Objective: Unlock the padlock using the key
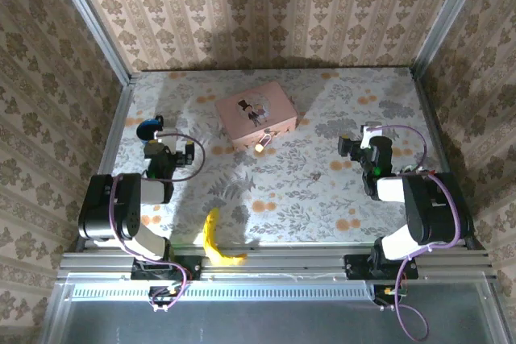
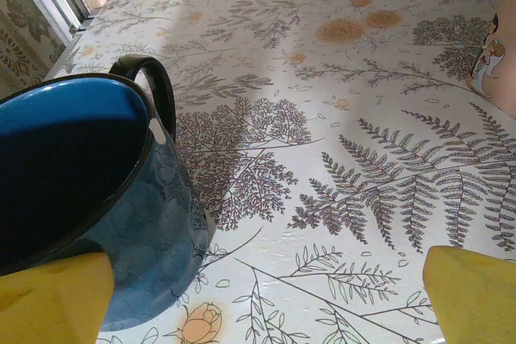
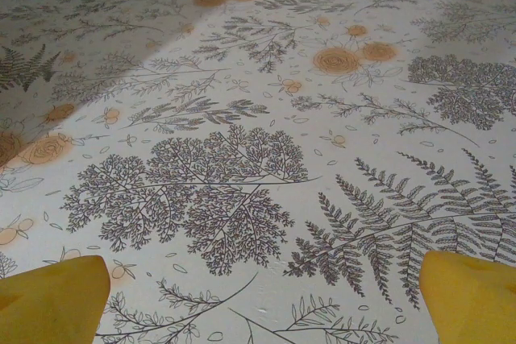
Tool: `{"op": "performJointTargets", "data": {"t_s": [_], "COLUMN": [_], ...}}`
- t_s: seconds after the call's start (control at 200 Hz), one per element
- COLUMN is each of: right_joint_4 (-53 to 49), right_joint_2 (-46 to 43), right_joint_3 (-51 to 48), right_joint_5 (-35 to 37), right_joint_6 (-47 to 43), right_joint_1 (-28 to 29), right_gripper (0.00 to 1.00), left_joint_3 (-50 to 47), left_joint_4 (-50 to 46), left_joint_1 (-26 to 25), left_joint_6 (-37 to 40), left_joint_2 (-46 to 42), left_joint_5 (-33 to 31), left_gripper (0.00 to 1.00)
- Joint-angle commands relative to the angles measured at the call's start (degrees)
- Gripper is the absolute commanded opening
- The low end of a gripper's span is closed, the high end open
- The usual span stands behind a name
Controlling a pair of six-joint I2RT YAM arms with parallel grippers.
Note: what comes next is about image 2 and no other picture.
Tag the blue enamel mug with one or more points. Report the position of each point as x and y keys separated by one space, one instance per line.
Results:
x=153 y=215

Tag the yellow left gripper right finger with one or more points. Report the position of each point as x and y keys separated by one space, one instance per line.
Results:
x=475 y=295

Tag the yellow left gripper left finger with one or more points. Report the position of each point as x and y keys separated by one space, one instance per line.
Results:
x=48 y=303

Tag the floral patterned tablecloth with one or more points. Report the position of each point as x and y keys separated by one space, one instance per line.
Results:
x=322 y=158

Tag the pink cartoon print box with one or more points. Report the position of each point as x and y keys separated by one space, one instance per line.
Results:
x=508 y=78

